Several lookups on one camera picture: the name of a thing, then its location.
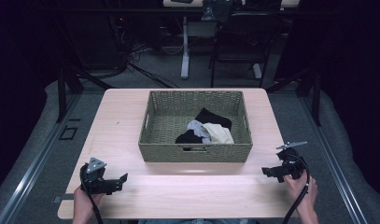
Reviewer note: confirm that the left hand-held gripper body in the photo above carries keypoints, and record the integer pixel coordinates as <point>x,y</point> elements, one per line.
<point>92,182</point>

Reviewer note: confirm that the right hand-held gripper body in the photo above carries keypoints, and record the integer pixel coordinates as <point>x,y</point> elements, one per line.
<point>292,165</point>

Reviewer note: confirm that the person's left hand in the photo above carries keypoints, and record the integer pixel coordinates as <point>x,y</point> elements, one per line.
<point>83,203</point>

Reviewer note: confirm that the person's right hand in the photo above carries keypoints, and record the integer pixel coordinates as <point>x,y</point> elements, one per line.
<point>307,199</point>

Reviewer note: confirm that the cream cloth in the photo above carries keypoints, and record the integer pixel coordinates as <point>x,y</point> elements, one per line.
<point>220,133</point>

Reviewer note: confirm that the black metal stand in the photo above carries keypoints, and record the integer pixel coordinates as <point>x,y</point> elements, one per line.
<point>62,93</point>
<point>316,99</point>

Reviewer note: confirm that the green woven basket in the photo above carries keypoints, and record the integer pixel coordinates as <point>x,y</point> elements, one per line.
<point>169,121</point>

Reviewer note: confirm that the small black cloth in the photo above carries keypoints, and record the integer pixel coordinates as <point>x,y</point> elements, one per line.
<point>188,137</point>

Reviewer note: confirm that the large black cloth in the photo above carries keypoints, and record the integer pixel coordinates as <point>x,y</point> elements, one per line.
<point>214,118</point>

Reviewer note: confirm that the grey cloth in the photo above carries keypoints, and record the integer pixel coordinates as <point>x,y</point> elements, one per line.
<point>197,128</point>

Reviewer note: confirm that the white desk foot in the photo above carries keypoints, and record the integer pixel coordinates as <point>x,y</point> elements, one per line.
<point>257,71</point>

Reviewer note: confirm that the black chair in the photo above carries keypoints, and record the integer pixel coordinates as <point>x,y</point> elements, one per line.
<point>240,49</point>

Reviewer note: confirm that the white desk leg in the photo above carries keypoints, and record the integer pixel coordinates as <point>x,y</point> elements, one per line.
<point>185,53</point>

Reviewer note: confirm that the light desk top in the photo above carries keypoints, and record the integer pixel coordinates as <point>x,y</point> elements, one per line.
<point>290,3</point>

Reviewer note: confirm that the dark hanging bag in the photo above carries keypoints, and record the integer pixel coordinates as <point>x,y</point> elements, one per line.
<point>217,11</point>

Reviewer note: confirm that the metal floor rail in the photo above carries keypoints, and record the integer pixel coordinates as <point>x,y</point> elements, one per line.
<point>334,161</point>
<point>38,161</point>

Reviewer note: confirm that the black floor socket frame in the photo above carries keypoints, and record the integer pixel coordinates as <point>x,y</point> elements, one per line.
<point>68,133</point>

